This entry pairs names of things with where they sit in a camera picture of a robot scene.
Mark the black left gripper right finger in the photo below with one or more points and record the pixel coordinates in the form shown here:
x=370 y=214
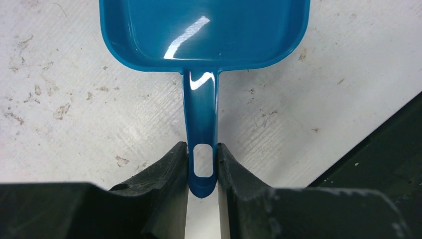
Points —
x=251 y=209

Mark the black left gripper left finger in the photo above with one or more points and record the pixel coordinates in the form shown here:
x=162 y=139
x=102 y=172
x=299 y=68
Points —
x=150 y=205

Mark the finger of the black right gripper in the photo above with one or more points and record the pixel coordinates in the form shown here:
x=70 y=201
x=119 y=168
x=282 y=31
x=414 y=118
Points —
x=388 y=160

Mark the blue plastic dustpan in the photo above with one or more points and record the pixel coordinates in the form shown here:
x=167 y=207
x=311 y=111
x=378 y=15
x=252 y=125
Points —
x=200 y=39

